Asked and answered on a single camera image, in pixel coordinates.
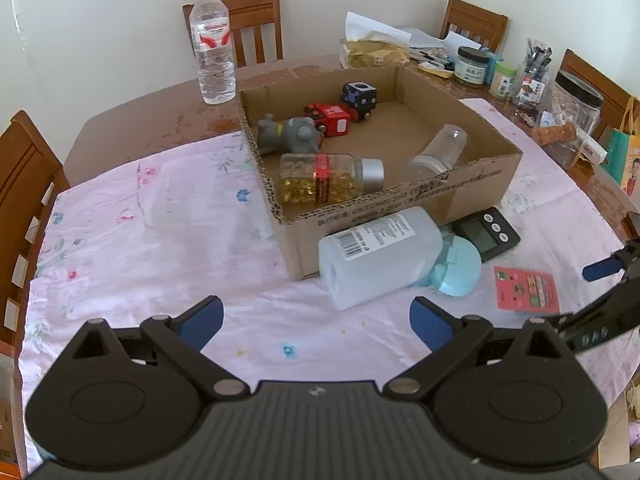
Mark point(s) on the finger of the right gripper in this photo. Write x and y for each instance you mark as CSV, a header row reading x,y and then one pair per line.
x,y
622,259
565,319

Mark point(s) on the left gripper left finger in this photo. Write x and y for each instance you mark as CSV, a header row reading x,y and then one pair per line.
x,y
177,342

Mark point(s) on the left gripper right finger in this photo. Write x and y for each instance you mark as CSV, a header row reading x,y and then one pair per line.
x,y
454,344

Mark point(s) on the pink pen refill pack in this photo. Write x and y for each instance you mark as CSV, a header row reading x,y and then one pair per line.
x,y
527,291

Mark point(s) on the white plastic bottle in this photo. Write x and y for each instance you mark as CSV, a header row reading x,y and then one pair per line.
x,y
381,256

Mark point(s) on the clear plastic jar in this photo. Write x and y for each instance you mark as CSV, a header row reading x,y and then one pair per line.
x,y
438,157

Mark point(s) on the capsule jar silver lid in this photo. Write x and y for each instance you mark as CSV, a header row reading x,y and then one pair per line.
x,y
323,179

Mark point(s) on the black blue toy cube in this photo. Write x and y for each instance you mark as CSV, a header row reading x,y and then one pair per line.
x,y
359,100

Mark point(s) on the green paper bag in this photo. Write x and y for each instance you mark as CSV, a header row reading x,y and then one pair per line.
x,y
622,160

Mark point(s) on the black digital timer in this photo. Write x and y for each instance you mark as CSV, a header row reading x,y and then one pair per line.
x,y
488,231

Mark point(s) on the pink floral tablecloth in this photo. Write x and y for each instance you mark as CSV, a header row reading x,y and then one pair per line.
x,y
157,234

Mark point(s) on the large jar black lid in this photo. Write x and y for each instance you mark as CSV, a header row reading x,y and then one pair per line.
x,y
569,111

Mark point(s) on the pen cup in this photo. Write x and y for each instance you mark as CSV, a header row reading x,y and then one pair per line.
x,y
532,75

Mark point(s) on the wooden chair left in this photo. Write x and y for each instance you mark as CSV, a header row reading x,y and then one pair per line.
x,y
31,179

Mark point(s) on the wooden chair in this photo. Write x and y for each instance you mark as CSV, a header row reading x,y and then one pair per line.
x,y
31,179
254,15
478,23

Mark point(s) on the cardboard box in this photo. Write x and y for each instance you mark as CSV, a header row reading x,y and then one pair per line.
x,y
410,111

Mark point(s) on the grey toy figure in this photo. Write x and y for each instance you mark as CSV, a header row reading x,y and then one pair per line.
x,y
297,135

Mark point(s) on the red toy cube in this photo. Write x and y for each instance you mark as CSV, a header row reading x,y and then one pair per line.
x,y
331,120

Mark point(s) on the glass jar black lid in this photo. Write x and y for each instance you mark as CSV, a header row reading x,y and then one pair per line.
x,y
470,66

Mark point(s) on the wooden chair right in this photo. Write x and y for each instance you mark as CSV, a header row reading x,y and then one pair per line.
x,y
478,23

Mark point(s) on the pile of papers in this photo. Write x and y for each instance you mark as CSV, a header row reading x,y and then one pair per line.
x,y
437,56

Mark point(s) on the gold tissue pack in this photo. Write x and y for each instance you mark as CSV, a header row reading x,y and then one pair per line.
x,y
370,43

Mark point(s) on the clear water bottle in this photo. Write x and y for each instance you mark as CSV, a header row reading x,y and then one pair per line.
x,y
211,36

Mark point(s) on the wooden chair back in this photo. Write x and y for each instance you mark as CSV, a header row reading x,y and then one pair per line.
x,y
254,15

